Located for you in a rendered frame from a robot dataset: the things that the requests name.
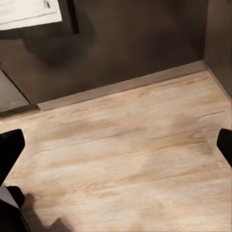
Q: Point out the poster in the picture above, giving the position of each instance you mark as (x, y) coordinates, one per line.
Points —
(20, 19)

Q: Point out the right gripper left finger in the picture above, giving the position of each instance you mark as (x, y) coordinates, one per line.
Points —
(12, 144)

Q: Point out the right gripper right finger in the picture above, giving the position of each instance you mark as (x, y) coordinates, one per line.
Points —
(224, 143)

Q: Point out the dishwasher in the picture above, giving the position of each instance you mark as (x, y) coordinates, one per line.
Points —
(12, 100)

